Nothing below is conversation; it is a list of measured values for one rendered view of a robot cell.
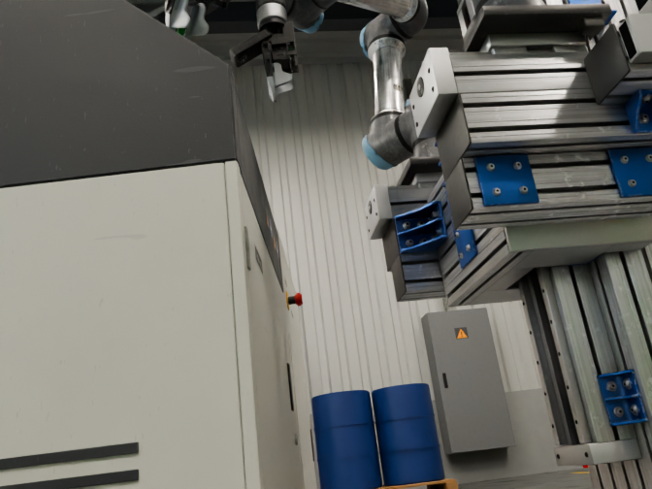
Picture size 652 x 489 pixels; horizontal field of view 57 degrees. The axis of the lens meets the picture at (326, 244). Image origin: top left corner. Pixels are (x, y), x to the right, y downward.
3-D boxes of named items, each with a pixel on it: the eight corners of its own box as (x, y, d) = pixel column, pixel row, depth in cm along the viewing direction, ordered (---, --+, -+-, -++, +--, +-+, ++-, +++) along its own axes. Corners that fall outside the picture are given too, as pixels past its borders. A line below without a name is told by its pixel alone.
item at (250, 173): (242, 173, 87) (234, 80, 92) (211, 176, 87) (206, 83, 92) (282, 289, 145) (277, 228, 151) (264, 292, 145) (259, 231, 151)
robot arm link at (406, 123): (439, 125, 149) (429, 80, 154) (398, 148, 158) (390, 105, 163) (466, 139, 157) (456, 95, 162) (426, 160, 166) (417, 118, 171)
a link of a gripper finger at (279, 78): (293, 90, 138) (289, 58, 141) (268, 94, 138) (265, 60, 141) (294, 98, 141) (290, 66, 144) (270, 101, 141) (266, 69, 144)
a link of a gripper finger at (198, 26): (194, 53, 116) (207, 5, 113) (176, 45, 119) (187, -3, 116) (207, 56, 119) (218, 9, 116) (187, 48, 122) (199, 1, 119)
